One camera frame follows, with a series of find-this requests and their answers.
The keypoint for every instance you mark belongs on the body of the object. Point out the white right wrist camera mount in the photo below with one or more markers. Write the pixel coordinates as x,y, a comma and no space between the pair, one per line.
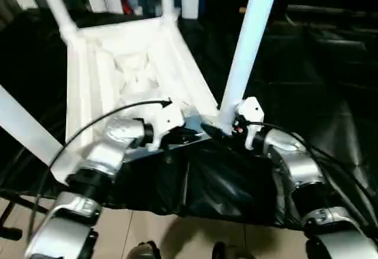
251,114

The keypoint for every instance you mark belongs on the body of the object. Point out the black metal stand leg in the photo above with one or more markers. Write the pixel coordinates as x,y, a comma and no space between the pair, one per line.
12,217

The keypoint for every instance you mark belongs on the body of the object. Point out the black left robot foot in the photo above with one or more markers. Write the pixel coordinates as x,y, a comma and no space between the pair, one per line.
143,251

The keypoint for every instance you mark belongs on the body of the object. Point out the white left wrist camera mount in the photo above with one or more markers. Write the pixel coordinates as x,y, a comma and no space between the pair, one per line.
165,120

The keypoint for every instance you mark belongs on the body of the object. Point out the black work mat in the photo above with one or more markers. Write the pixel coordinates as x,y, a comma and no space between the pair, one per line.
319,111

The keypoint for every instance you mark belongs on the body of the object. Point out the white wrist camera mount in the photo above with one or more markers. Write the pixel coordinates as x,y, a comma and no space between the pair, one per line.
165,120
251,114

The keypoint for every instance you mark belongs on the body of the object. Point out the white plastic table top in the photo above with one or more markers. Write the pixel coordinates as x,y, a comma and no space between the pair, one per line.
130,64

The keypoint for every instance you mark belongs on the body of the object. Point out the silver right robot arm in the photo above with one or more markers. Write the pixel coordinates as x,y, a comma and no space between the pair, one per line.
301,170

